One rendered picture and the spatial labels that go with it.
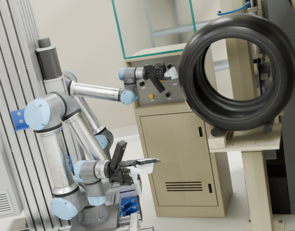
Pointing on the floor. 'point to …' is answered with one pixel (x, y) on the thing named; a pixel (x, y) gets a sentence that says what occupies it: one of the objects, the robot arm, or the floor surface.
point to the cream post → (248, 68)
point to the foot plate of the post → (280, 225)
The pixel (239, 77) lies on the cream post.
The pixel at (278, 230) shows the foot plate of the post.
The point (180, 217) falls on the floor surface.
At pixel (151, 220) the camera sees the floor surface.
